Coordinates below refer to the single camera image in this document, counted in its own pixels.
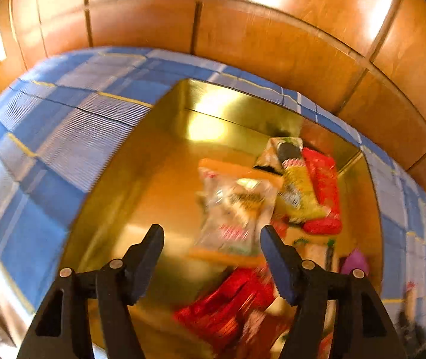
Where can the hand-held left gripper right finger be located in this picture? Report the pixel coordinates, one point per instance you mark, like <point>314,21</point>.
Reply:
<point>274,265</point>

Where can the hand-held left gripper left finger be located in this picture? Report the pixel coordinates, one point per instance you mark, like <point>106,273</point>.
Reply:
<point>149,265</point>

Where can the clear cracker packet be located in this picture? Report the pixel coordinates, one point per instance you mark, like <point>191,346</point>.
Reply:
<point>314,252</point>

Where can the shiny red foil packet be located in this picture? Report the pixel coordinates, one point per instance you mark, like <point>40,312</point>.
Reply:
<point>220,306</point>

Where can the beige orange-edged snack packet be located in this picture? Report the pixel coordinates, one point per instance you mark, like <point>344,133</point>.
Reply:
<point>235,209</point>

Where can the gold-lined metal tin box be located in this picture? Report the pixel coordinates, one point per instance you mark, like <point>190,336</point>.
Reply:
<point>160,194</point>

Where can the yellow snack packet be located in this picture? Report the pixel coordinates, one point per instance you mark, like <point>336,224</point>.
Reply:
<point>299,194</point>

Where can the purple snack packet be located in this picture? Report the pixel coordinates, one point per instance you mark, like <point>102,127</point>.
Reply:
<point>355,261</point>

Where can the large red snack packet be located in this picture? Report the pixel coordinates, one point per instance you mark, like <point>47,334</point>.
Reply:
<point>325,187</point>

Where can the blue plaid bedsheet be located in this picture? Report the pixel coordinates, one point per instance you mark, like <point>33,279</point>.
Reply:
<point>48,194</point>

